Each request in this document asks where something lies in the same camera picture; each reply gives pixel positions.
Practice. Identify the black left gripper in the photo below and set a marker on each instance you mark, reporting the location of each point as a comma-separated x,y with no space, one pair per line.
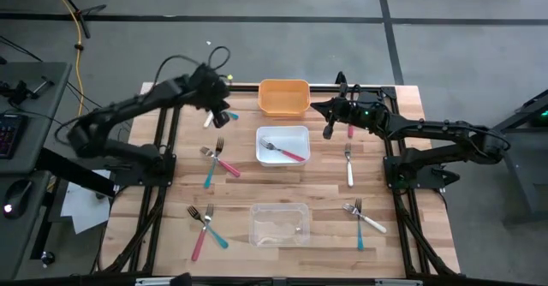
207,87

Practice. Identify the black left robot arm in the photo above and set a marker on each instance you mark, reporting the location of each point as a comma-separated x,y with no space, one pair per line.
128,106

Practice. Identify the black round knob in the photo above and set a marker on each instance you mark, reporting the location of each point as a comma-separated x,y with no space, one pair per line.
47,258

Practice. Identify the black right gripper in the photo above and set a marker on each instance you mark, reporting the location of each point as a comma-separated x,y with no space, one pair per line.
361,110

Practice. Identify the white plastic bin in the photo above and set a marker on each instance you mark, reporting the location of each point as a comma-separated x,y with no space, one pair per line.
295,136

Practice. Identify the small black metal device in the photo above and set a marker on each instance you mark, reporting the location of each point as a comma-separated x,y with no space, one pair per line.
19,92

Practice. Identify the dark grey metal cart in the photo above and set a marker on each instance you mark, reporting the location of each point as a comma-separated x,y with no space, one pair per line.
526,170

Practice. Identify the black backlit keyboard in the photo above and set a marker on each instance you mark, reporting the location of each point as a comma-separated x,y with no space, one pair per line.
10,136

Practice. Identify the black desk support beam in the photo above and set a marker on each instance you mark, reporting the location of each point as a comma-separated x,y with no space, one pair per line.
73,170

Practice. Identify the black frame clamp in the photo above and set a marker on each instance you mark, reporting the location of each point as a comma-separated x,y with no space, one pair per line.
341,78

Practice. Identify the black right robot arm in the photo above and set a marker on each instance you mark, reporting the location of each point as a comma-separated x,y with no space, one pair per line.
428,127

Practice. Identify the orange plastic bin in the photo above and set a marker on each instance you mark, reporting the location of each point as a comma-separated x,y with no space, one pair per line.
282,106

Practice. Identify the silver metal bracket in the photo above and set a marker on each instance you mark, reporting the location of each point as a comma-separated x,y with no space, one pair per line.
158,281
398,282

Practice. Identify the black aluminium extrusion frame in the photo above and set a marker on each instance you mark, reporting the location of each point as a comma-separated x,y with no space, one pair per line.
244,87

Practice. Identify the white paper sheets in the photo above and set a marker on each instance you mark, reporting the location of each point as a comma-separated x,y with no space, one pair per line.
85,213

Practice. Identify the black tripod stand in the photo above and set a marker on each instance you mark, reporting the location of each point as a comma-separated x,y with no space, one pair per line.
92,9

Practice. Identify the grey computer desk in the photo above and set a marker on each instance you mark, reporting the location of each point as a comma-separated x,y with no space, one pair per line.
43,127

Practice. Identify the black computer mouse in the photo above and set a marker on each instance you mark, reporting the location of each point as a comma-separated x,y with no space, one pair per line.
19,196

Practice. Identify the clear plastic bin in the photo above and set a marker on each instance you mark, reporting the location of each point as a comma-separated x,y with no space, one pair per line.
278,241

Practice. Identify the black device green light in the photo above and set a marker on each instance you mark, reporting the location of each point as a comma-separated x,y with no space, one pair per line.
543,117

